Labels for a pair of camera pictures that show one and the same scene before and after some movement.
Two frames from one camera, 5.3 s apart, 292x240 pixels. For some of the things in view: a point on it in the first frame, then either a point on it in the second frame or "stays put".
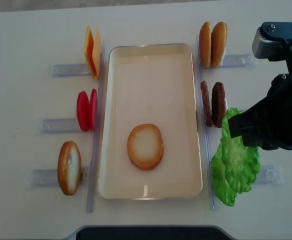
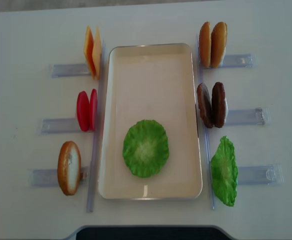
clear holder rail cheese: x=64 y=70 stays put
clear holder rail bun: x=239 y=61 stays put
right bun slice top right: x=218 y=39 stays put
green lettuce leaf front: x=242 y=161 to x=146 y=148
